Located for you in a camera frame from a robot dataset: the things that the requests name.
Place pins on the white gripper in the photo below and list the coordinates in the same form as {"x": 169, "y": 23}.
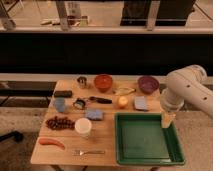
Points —
{"x": 167, "y": 117}

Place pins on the red bowl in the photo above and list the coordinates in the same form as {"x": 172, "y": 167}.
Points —
{"x": 103, "y": 82}

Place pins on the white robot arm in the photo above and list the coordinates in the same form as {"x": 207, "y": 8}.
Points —
{"x": 182, "y": 85}

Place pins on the grey blue sponge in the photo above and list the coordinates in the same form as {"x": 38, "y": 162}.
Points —
{"x": 140, "y": 103}

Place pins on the green plastic tray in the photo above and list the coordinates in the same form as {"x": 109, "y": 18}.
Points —
{"x": 140, "y": 140}

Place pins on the purple bowl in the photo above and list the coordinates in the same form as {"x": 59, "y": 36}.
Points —
{"x": 148, "y": 84}

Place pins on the orange apple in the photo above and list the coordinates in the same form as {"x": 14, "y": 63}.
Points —
{"x": 122, "y": 102}

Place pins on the yellow banana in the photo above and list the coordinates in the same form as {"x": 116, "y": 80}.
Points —
{"x": 124, "y": 91}

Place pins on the blue cloth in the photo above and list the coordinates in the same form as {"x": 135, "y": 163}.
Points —
{"x": 94, "y": 114}

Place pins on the white paper cup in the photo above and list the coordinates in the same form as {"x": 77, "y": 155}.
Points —
{"x": 83, "y": 127}

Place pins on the wooden table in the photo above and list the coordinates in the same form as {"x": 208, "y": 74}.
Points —
{"x": 102, "y": 138}

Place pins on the small black tin can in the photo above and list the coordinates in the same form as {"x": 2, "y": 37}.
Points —
{"x": 79, "y": 104}

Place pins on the small metal cup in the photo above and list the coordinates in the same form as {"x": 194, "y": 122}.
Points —
{"x": 82, "y": 82}

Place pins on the metal fork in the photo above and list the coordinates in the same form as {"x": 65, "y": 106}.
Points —
{"x": 83, "y": 152}

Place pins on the light blue cup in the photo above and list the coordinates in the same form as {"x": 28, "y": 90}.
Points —
{"x": 60, "y": 105}

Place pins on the bunch of red grapes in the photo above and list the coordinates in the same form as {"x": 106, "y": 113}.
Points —
{"x": 60, "y": 123}

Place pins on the black rectangular block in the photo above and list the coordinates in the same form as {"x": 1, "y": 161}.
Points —
{"x": 64, "y": 93}

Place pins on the orange carrot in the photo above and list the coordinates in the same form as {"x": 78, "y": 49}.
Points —
{"x": 48, "y": 141}

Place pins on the black handled tool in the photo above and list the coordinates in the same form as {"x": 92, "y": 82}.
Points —
{"x": 100, "y": 100}

